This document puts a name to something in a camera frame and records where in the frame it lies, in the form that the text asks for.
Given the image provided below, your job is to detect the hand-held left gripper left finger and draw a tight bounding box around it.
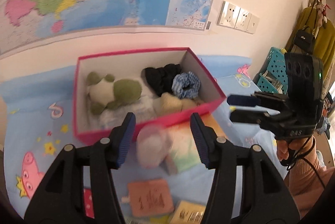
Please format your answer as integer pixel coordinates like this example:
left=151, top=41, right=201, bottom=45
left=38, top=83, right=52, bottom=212
left=23, top=112, right=137, bottom=224

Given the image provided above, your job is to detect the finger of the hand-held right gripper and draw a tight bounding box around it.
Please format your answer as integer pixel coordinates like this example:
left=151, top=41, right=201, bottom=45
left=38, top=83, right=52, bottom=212
left=227, top=91, right=288, bottom=109
left=229, top=106, right=288, bottom=135

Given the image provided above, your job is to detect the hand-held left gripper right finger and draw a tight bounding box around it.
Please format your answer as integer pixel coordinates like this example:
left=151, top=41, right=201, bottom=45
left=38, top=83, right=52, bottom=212
left=190, top=113, right=301, bottom=224

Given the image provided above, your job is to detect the clear plastic packet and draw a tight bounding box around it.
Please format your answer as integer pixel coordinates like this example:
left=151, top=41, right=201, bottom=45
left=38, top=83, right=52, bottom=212
left=101, top=97, right=157, bottom=128

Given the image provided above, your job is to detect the pink cardboard box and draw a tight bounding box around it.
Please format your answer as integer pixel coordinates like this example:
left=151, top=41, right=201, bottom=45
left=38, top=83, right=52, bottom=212
left=72, top=47, right=227, bottom=145

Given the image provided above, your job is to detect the green frog plush toy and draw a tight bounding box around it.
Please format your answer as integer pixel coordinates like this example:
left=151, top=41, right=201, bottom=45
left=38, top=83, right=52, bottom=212
left=86, top=72, right=143, bottom=115

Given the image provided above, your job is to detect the blue checked scrunchie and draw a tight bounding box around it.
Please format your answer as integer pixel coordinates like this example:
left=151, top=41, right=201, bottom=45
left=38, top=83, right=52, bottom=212
left=172, top=71, right=201, bottom=99

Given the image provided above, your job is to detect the pink pouch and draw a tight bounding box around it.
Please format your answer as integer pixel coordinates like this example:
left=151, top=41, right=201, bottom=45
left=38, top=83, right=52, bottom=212
left=127, top=179, right=175, bottom=218

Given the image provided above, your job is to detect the black scrunchie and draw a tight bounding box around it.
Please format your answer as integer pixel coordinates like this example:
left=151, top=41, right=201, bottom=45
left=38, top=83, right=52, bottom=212
left=145, top=63, right=183, bottom=97

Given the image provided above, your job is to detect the yellow packet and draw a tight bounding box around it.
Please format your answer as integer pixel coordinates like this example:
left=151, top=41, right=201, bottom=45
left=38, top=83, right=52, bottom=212
left=167, top=200, right=207, bottom=224

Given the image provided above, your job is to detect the person's right hand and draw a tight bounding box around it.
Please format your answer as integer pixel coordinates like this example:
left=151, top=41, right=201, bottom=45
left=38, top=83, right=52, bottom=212
left=276, top=135, right=316, bottom=167

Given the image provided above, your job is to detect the turquoise perforated basket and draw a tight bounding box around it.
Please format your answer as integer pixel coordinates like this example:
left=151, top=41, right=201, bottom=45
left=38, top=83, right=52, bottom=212
left=255, top=72, right=288, bottom=95
left=265, top=47, right=288, bottom=79

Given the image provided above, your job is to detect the black handbag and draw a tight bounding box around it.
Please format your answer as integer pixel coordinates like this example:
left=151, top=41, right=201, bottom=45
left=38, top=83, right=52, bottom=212
left=292, top=28, right=316, bottom=54

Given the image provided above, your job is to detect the yellow coat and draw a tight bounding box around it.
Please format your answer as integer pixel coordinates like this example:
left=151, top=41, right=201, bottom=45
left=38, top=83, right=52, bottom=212
left=285, top=7, right=335, bottom=75

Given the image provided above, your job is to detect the small hanging plush toy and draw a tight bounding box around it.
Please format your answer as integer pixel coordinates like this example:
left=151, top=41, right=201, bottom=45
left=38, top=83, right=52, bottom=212
left=315, top=0, right=329, bottom=23

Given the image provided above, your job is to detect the blue cartoon printed bedsheet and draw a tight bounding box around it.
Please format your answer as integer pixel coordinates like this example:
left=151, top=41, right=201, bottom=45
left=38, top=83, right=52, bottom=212
left=0, top=55, right=291, bottom=224

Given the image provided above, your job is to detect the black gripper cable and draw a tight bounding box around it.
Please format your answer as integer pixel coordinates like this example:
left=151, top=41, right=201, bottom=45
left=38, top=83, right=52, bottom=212
left=286, top=135, right=327, bottom=188

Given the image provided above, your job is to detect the white wall switch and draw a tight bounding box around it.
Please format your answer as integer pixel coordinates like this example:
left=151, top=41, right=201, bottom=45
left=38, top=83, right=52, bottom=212
left=247, top=15, right=260, bottom=35

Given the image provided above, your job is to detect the white wall socket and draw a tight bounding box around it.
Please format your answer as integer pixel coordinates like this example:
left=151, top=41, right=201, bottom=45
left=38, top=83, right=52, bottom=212
left=217, top=0, right=241, bottom=28
left=235, top=8, right=252, bottom=31

